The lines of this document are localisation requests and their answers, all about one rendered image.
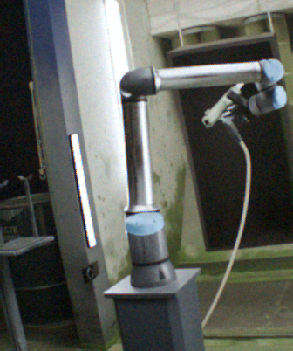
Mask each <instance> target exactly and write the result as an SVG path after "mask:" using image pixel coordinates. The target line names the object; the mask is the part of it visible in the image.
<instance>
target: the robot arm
mask: <svg viewBox="0 0 293 351"><path fill-rule="evenodd" d="M282 77H283V65H282V64H281V63H280V62H279V61H278V60H275V59H271V60H269V61H266V60H265V59H264V60H261V61H256V62H252V63H245V62H244V63H236V64H227V65H202V66H193V67H184V68H175V69H174V68H167V69H156V68H155V67H154V66H146V67H141V68H136V69H132V70H129V71H127V72H125V74H124V75H123V76H122V77H121V80H120V82H119V92H120V105H121V108H122V120H123V134H124V146H125V159H126V182H127V195H128V205H127V207H126V208H125V222H126V227H125V230H126V237H127V242H128V247H129V252H131V259H132V263H133V268H132V272H131V277H130V283H131V286H132V287H134V288H139V289H147V288H155V287H160V286H166V285H168V284H171V283H173V282H174V281H175V280H176V278H177V272H176V270H175V269H174V267H173V265H172V263H171V261H169V259H170V258H168V257H169V252H168V247H167V236H166V230H165V222H164V220H162V217H163V216H162V215H161V214H160V207H159V206H158V205H157V204H156V203H155V202H154V192H153V166H152V153H151V141H150V127H149V114H147V96H149V95H156V94H157V93H158V92H159V91H165V90H173V89H182V88H190V87H199V86H205V87H208V86H224V85H232V84H241V83H243V84H248V83H256V87H257V89H258V92H259V93H258V94H257V95H255V96H253V97H251V98H250V99H249V100H246V99H245V98H243V97H242V96H241V95H239V94H238V93H237V92H236V91H233V90H232V89H230V90H228V92H227V93H226V94H227V95H226V97H227V98H228V99H229V100H230V101H232V102H233V103H235V105H233V106H232V107H229V108H228V109H227V110H226V111H227V112H226V113H224V114H223V115H222V116H221V117H222V119H223V120H224V121H226V122H227V124H228V125H231V119H233V118H236V121H237V122H236V123H237V124H238V125H239V126H240V125H243V124H246V123H248V121H250V120H253V119H256V118H258V117H259V115H262V114H265V113H267V112H270V111H272V110H275V109H278V108H280V107H283V106H284V105H285V104H286V93H285V91H284V90H283V88H282V87H280V86H277V84H276V82H277V81H278V80H279V79H281V78H282ZM246 120H247V121H246ZM239 122H240V123H242V122H244V123H243V124H240V123H239Z"/></svg>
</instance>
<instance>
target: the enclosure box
mask: <svg viewBox="0 0 293 351"><path fill-rule="evenodd" d="M166 56H167V60H168V64H169V68H174V69H175V68H184V67H193V66H202V65H227V64H236V63H244V62H245V63H252V62H256V61H261V60H264V59H265V60H266V61H269V60H271V59H275V60H278V61H279V62H280V63H282V61H281V55H280V51H279V50H278V44H277V38H276V32H275V31H273V32H269V33H266V32H264V33H261V34H256V35H252V36H250V35H248V36H243V37H239V38H228V39H223V40H219V41H214V42H206V43H200V44H196V45H188V46H183V47H180V48H176V49H174V50H172V51H170V52H166ZM276 84H277V86H280V87H282V88H283V90H284V91H285V93H286V104H285V105H284V106H283V107H280V108H278V109H275V110H272V111H270V112H267V113H265V114H262V115H259V117H258V118H256V119H253V120H250V121H248V123H246V124H243V123H244V122H242V123H240V122H239V123H240V124H243V125H240V126H239V125H238V124H237V123H236V122H237V121H236V118H233V119H231V120H232V122H233V124H234V125H235V127H236V129H237V130H238V134H239V135H240V136H241V137H242V142H243V143H244V145H245V146H246V148H247V150H248V152H249V157H250V171H249V198H248V206H247V213H246V218H245V221H244V223H243V227H242V234H241V239H240V242H239V246H238V250H239V249H242V248H256V247H262V246H269V245H281V244H293V128H292V122H291V116H290V110H289V103H288V97H287V92H286V85H285V79H284V75H283V77H282V78H281V79H279V80H278V81H277V82H276ZM236 85H237V84H232V85H224V86H208V87H205V86H199V87H190V88H182V89H174V96H175V101H176V106H178V110H179V115H180V120H181V128H182V133H183V137H184V142H185V147H186V151H187V160H188V161H189V165H190V169H191V175H192V179H193V184H194V193H195V197H196V202H197V207H198V211H199V216H200V220H201V228H202V229H201V233H202V237H203V242H204V246H205V251H206V252H211V251H229V250H234V249H235V245H236V241H237V238H238V233H239V229H240V224H241V221H242V215H243V210H244V203H245V194H246V183H247V172H248V162H247V156H246V153H245V151H244V149H243V147H242V145H241V144H240V143H237V142H236V141H235V138H234V136H233V135H231V134H230V133H229V131H228V130H227V129H226V127H225V126H224V123H223V122H222V120H219V119H218V120H217V121H216V123H215V124H214V125H213V126H211V127H208V128H206V125H205V124H204V123H203V121H202V119H203V118H204V117H205V116H206V115H205V114H204V113H206V112H207V110H209V111H210V110H211V109H212V107H213V106H214V105H215V104H216V103H217V102H218V101H219V100H220V98H221V97H222V96H223V95H224V94H225V93H226V92H227V91H228V90H229V89H230V88H231V87H233V86H236ZM239 90H240V91H241V92H242V93H241V94H240V95H241V96H242V97H243V98H245V99H246V100H249V99H250V98H251V97H253V96H255V95H257V94H258V93H259V92H258V89H257V87H256V83H248V84H244V85H243V86H241V87H240V88H239Z"/></svg>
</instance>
